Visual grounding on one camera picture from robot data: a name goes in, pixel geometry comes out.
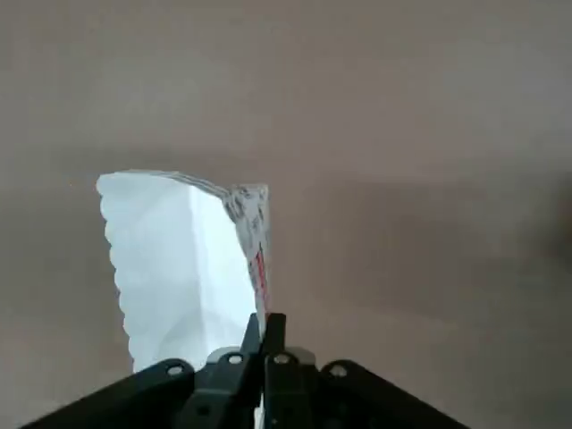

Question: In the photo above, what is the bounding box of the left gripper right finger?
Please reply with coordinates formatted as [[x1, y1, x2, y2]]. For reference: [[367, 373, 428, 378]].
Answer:
[[263, 313, 471, 429]]

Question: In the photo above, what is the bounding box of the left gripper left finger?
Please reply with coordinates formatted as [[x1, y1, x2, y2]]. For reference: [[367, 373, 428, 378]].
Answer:
[[20, 313, 268, 429]]

